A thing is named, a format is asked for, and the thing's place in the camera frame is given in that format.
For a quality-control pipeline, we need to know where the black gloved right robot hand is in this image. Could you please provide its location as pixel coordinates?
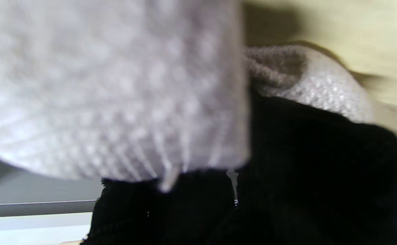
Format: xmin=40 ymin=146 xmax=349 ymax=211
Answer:
xmin=81 ymin=87 xmax=397 ymax=245

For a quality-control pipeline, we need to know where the grey wiping cloth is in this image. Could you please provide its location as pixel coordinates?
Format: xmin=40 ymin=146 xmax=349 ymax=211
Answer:
xmin=0 ymin=0 xmax=397 ymax=193

